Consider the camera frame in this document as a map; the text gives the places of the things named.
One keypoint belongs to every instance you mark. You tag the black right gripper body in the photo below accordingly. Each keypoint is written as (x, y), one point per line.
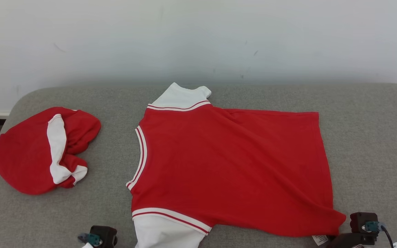
(346, 240)

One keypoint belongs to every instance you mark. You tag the red white-sleeved jersey shirt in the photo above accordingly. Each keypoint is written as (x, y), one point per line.
(226, 162)

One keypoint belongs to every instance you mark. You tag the red shorts with white stripe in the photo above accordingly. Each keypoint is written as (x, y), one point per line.
(22, 158)

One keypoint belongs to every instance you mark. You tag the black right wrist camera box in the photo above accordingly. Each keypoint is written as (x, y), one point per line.
(358, 220)

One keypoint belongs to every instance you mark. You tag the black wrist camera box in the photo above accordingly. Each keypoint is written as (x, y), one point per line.
(107, 236)
(358, 220)

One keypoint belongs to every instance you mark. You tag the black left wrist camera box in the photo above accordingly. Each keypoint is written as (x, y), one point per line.
(107, 236)

